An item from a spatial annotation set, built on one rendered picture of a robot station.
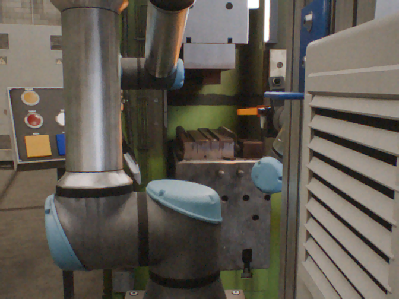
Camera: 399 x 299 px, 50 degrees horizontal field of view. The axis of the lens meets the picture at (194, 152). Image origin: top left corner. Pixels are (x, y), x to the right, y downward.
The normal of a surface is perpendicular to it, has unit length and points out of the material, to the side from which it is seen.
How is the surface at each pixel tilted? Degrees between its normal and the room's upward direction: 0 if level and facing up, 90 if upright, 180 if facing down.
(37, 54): 90
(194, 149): 90
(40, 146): 60
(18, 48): 90
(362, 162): 64
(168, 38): 154
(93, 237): 84
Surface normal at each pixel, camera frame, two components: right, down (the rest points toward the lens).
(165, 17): -0.14, 0.94
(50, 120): 0.44, -0.38
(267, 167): -0.58, 0.13
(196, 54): 0.09, 0.15
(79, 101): -0.25, 0.05
